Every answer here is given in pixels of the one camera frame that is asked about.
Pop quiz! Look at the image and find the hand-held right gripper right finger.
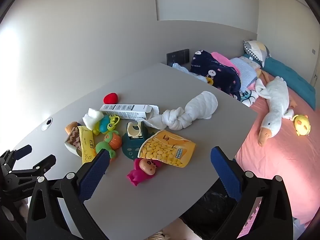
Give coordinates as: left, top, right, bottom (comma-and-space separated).
210, 146, 293, 240

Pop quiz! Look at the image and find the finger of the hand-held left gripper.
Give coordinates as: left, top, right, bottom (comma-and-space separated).
0, 144, 33, 168
10, 154, 57, 181

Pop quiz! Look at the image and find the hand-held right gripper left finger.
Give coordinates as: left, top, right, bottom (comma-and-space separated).
26, 149, 112, 240

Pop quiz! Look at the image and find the green orange dinosaur toy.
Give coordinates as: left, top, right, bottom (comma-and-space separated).
96, 130, 123, 160

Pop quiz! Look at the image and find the black trash bag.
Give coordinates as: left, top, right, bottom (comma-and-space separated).
180, 189, 238, 240

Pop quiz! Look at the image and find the teal cardboard tape dispenser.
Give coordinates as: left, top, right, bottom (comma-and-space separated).
122, 121, 150, 161

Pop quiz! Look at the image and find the yellow snack bag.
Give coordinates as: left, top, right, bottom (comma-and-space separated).
138, 129, 197, 168

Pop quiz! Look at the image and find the yellow wrapper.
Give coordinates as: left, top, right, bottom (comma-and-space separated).
77, 126, 97, 165

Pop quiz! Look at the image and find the brown patterned paper cup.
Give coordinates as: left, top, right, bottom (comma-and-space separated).
64, 127, 83, 157

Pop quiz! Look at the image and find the white desk grommet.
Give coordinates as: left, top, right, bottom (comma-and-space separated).
41, 118, 53, 131

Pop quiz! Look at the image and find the brown plush toy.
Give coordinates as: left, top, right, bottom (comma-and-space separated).
65, 121, 78, 134

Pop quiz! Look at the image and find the pink doll figure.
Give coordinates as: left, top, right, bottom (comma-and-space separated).
127, 158, 158, 187

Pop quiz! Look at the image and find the blue green frog toy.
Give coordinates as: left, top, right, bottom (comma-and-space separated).
92, 114, 120, 136

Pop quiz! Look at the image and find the pink bed sheet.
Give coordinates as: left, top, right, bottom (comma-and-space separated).
235, 70, 320, 228

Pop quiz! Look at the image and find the white carton box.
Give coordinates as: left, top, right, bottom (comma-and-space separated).
99, 104, 159, 121

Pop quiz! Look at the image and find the white knotted towel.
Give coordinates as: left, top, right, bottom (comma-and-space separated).
144, 91, 218, 131

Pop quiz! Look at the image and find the red plush toy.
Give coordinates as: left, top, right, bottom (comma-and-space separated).
103, 93, 118, 104

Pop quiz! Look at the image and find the white cartoon printed cloth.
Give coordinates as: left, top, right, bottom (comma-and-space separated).
239, 89, 259, 107

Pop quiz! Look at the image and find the white goose plush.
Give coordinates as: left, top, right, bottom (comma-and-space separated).
255, 76, 297, 147

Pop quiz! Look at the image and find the yellow chick plush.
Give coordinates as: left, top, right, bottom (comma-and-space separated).
292, 114, 312, 137

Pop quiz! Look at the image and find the navy printed blanket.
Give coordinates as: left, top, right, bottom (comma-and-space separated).
191, 50, 242, 102

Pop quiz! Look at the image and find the light blue dotted blanket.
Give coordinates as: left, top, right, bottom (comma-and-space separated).
230, 58, 259, 92

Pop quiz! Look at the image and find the yellow striped plush toy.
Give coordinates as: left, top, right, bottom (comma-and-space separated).
257, 69, 271, 83

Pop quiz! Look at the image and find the white baby cloth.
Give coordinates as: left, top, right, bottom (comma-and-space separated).
172, 63, 209, 84

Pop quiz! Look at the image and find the pink plush cloth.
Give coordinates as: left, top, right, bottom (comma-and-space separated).
211, 52, 240, 77

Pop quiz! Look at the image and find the white dotted cloth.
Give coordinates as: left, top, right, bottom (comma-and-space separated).
239, 56, 262, 69

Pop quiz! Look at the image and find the teal bolster cushion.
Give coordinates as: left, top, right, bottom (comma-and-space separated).
244, 54, 316, 110

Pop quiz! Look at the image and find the patchwork pillow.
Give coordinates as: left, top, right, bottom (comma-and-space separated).
244, 40, 272, 68

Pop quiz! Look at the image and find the white wardrobe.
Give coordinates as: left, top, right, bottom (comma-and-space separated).
257, 0, 320, 90

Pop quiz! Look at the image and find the dark wall switch panel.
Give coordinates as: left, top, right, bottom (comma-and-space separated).
167, 49, 190, 67

